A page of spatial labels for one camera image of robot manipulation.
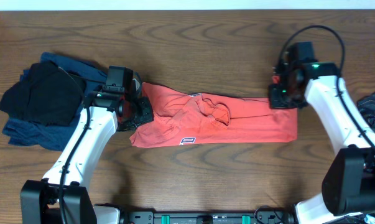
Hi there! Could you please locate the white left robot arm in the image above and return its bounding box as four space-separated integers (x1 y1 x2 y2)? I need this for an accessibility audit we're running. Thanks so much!
20 91 154 223

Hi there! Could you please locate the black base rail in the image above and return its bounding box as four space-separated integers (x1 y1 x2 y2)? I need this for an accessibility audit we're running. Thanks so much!
93 203 297 224

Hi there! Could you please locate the coral red t-shirt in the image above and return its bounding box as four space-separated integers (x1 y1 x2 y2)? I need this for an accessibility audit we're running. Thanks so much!
130 83 297 148

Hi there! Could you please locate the folded navy blue garment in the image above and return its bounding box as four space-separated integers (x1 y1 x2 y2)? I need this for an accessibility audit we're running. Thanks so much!
2 52 107 151

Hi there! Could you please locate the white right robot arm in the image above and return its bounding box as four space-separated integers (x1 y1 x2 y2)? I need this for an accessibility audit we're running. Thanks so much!
269 62 375 223

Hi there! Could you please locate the folded black garment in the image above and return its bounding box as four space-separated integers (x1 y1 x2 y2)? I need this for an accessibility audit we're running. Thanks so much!
0 62 86 126

